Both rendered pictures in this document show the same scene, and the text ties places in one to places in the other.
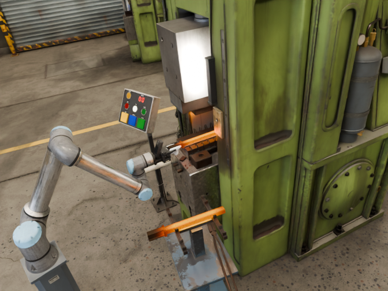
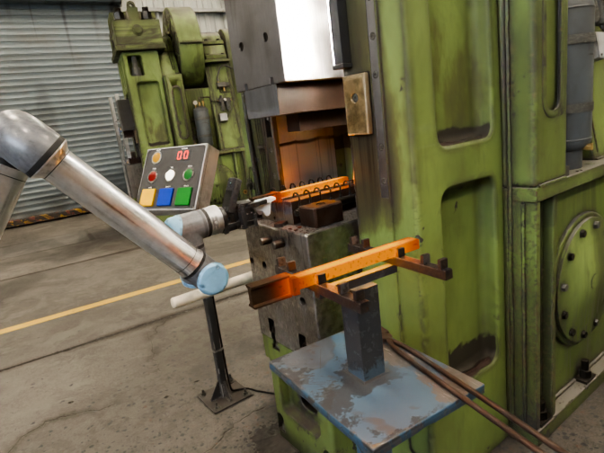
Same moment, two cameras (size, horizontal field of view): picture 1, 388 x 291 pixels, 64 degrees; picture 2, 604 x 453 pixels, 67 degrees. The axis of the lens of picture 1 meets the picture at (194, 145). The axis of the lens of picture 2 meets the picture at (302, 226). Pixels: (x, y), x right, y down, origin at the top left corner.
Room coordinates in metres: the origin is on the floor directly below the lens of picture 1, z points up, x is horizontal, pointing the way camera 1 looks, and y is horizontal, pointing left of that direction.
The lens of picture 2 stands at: (0.25, 0.35, 1.26)
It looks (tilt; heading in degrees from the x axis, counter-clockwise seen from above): 13 degrees down; 347
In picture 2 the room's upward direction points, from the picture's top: 7 degrees counter-clockwise
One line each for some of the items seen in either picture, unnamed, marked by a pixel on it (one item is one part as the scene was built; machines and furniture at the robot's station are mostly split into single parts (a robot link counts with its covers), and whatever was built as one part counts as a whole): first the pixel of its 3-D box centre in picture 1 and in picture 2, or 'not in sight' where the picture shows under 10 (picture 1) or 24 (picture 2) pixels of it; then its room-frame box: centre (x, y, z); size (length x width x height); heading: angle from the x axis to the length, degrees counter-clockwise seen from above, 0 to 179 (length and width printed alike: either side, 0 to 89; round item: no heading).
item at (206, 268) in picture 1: (198, 252); (367, 375); (1.13, 0.04, 0.67); 0.40 x 0.30 x 0.02; 17
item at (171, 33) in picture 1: (205, 56); (310, 20); (1.82, -0.13, 1.56); 0.42 x 0.39 x 0.40; 112
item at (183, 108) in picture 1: (205, 92); (311, 97); (1.86, -0.11, 1.32); 0.42 x 0.20 x 0.10; 112
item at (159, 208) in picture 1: (163, 199); (223, 387); (2.27, 0.37, 0.05); 0.22 x 0.22 x 0.09; 22
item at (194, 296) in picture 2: (160, 164); (222, 286); (2.07, 0.30, 0.62); 0.44 x 0.05 x 0.05; 112
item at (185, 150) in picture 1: (208, 138); (322, 197); (1.86, -0.11, 0.96); 0.42 x 0.20 x 0.09; 112
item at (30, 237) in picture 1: (31, 238); not in sight; (1.28, 1.02, 0.79); 0.17 x 0.15 x 0.18; 16
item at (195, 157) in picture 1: (201, 159); (321, 213); (1.64, -0.04, 0.95); 0.12 x 0.08 x 0.06; 112
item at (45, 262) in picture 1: (40, 254); not in sight; (1.27, 1.01, 0.65); 0.19 x 0.19 x 0.10
